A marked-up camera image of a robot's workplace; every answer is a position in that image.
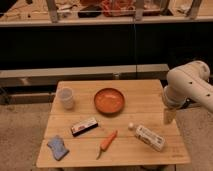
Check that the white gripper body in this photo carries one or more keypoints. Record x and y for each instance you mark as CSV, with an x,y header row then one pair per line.
x,y
173,98

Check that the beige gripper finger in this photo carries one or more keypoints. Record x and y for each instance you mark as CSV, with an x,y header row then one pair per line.
x,y
169,116

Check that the orange ceramic bowl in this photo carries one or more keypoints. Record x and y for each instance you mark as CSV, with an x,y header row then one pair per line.
x,y
109,101

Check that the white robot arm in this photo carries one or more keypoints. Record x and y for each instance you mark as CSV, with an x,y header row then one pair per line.
x,y
188,81

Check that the white plastic bottle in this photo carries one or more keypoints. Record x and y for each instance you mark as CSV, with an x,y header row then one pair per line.
x,y
147,136

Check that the orange toy carrot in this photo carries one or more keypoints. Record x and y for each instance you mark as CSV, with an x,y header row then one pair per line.
x,y
106,143

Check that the wooden folding table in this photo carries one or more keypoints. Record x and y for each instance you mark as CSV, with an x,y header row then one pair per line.
x,y
143,105

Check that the black white eraser box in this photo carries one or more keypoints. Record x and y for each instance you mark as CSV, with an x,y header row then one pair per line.
x,y
83,126

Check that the clear plastic cup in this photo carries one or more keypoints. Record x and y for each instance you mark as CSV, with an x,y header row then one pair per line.
x,y
65,96

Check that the red object on shelf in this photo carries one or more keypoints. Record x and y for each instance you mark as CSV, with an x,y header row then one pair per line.
x,y
116,8

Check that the blue sponge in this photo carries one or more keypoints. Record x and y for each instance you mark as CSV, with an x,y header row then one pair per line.
x,y
56,144

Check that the long metal bench shelf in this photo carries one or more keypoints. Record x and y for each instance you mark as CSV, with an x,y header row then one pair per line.
x,y
51,76

